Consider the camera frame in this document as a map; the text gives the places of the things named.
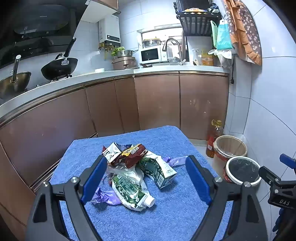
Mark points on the gas stove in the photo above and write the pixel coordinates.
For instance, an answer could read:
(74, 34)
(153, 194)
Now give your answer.
(57, 78)

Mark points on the brown upper cabinet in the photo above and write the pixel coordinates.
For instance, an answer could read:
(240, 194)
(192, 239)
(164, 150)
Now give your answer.
(108, 3)

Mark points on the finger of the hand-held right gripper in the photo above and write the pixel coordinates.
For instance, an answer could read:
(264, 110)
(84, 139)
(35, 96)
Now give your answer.
(269, 175)
(288, 160)

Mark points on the steel bowl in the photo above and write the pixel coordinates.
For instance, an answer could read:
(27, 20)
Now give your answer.
(126, 53)

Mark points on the purple plastic bag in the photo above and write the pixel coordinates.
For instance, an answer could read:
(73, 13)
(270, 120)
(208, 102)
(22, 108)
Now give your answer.
(175, 160)
(104, 197)

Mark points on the black range hood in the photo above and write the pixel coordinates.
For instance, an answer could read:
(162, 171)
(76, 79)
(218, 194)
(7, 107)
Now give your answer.
(41, 20)

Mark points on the blue towel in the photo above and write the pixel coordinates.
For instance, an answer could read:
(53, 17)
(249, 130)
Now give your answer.
(166, 208)

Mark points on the green milk carton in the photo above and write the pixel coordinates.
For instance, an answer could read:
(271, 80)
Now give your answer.
(159, 171)

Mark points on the green white spout pouch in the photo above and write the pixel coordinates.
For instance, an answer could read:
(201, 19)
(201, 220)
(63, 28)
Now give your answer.
(129, 192)

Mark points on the white black torn carton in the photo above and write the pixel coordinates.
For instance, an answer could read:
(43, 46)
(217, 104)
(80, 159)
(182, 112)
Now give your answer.
(111, 151)

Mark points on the beige waste bin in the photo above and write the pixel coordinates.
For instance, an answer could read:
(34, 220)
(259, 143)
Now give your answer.
(219, 160)

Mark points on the teal bag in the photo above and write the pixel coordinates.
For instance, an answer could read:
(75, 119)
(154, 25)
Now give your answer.
(223, 34)

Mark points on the green leafy vegetables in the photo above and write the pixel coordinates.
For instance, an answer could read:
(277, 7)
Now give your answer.
(118, 49)

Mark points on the white water heater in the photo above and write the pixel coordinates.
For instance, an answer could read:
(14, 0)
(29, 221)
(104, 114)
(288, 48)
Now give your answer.
(108, 27)

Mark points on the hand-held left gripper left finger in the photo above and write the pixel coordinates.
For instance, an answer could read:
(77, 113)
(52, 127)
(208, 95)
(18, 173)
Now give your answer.
(92, 179)

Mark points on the black power plug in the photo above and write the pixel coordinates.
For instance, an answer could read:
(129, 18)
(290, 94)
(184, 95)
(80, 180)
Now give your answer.
(232, 81)

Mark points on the brown cooker pot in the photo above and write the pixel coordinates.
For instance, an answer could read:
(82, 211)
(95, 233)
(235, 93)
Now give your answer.
(123, 63)

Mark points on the clear plastic bag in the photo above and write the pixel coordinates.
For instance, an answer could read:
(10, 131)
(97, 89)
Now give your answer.
(124, 170)

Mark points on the cooking oil bottle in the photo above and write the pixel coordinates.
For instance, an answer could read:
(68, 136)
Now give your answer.
(214, 136)

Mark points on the white waste bin black liner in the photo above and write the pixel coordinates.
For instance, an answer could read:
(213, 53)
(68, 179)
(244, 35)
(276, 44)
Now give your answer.
(242, 169)

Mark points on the green bag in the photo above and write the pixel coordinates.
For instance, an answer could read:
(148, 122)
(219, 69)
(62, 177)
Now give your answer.
(214, 34)

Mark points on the person's right hand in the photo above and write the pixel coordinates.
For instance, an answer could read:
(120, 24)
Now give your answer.
(279, 220)

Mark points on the floral orange apron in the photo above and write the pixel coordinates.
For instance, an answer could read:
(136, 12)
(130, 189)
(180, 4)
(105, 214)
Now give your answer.
(249, 30)

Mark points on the yellow bottle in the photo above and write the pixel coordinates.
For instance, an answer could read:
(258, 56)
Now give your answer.
(207, 59)

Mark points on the steel faucet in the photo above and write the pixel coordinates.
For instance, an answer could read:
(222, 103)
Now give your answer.
(171, 40)

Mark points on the steel pan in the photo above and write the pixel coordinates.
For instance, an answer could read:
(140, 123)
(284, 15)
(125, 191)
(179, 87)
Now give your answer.
(13, 83)

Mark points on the white plastic bag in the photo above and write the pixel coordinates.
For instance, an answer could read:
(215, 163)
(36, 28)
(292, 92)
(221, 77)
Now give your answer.
(224, 58)

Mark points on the brown snack wrapper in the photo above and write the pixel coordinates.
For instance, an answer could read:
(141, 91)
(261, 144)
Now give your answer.
(134, 154)

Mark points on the black wok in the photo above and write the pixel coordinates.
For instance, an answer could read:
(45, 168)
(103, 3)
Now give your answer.
(57, 68)

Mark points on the window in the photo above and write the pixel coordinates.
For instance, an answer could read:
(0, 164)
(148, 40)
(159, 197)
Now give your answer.
(157, 32)

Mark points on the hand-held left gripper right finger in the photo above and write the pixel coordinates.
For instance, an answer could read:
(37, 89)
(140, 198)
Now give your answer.
(198, 180)

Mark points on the black dish rack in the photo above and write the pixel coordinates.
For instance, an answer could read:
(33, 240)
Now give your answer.
(196, 23)

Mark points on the spray bottle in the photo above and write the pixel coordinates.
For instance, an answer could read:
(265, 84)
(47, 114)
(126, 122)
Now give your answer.
(196, 58)

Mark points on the white microwave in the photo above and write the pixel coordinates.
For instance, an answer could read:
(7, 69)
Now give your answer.
(150, 54)

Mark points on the pot with glass lid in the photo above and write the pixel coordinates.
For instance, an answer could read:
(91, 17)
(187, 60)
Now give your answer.
(151, 43)

